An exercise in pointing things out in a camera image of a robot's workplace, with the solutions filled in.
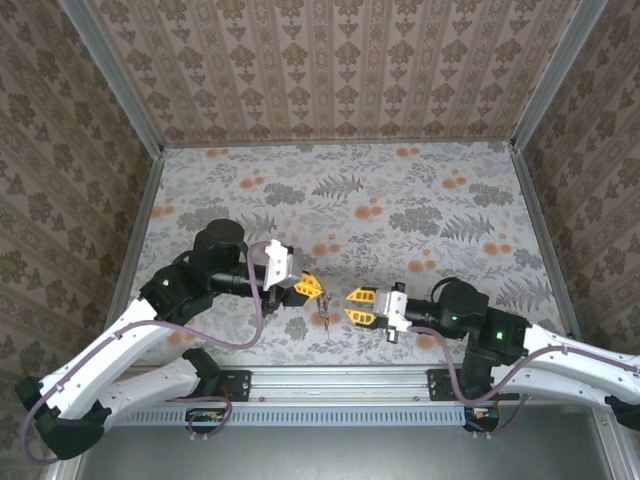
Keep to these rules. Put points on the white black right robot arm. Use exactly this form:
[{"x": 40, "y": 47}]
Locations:
[{"x": 575, "y": 370}]

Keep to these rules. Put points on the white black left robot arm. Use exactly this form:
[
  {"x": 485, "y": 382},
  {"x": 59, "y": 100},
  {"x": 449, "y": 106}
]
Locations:
[{"x": 100, "y": 365}]

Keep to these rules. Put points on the floral patterned table cover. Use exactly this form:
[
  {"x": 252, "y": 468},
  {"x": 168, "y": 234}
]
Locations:
[{"x": 350, "y": 165}]

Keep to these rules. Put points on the grey metal sheet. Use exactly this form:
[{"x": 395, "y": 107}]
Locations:
[{"x": 350, "y": 455}]

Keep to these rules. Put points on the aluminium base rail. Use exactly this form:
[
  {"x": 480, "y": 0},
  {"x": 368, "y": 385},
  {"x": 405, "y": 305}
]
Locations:
[{"x": 340, "y": 382}]

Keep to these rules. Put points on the aluminium side rail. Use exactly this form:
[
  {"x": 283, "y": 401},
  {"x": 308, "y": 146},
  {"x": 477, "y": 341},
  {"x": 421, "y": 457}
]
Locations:
[
  {"x": 132, "y": 225},
  {"x": 545, "y": 225}
]

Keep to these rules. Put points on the aluminium frame post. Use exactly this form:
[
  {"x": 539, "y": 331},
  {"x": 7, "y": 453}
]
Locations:
[
  {"x": 110, "y": 75},
  {"x": 560, "y": 75}
]

